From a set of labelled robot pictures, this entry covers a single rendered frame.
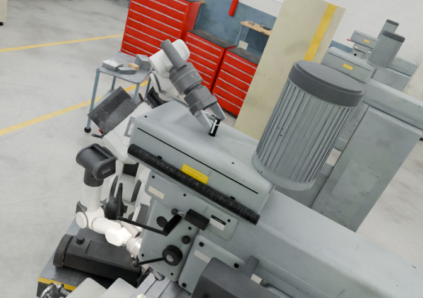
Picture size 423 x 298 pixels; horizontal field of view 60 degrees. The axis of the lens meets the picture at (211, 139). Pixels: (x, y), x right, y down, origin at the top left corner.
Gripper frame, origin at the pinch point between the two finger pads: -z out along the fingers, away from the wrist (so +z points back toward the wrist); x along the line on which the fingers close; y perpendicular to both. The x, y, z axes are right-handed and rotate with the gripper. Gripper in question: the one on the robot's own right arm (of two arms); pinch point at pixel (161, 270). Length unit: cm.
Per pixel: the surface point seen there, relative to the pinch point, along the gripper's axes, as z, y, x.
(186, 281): -15.8, -16.4, -8.2
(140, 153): 10, -57, -19
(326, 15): 46, -98, 166
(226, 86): 243, 80, 402
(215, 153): -8, -66, -8
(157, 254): -1.8, -17.5, -9.8
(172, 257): -8.8, -23.9, -11.2
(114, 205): 19.5, -26.8, -15.4
